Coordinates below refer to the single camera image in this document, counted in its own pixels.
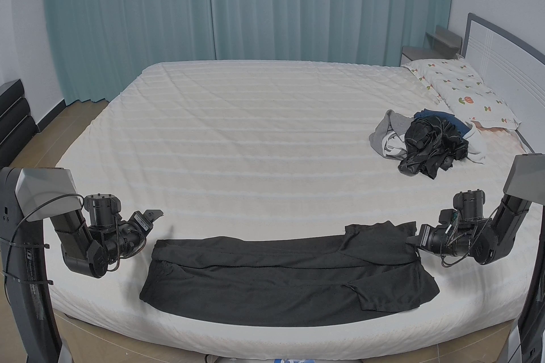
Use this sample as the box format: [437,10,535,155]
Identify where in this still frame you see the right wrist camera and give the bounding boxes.
[439,208,460,228]

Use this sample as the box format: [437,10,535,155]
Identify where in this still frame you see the white printed pillow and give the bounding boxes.
[402,57,522,130]

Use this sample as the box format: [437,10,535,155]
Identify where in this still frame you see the black cable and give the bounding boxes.
[441,253,474,268]
[3,194,85,298]

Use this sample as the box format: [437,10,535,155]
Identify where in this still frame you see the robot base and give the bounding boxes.
[204,353,318,363]

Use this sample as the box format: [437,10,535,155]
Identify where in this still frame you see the black chest of drawers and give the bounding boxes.
[0,78,38,166]

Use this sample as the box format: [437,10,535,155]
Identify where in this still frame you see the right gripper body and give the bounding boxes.
[415,224,450,256]

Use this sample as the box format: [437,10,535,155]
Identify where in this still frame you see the bed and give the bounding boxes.
[47,12,545,357]

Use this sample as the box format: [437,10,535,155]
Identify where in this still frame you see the pile of clothes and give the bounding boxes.
[369,108,487,180]

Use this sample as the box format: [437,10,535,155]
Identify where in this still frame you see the grey bedside table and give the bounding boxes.
[401,25,463,65]

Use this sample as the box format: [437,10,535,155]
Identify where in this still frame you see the black T-shirt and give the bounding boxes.
[140,220,440,328]

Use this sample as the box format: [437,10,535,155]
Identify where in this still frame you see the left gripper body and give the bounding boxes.
[116,211,155,258]

